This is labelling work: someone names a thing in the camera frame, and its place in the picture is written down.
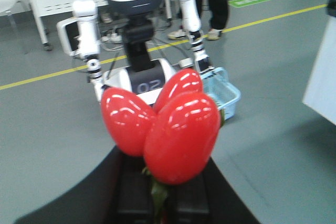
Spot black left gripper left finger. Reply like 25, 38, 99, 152
13, 145, 155, 224

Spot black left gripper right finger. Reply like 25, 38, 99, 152
173, 157, 260, 224

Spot white robot arm image right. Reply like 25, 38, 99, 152
179, 0, 214, 74

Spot standing person black trousers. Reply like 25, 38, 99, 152
167, 0, 232, 41

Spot white robot mobile base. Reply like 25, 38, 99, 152
103, 58, 176, 105

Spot light blue plastic basket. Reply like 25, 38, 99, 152
201, 67, 240, 121

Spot red cherry tomato bunch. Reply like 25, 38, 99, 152
101, 68, 221, 212

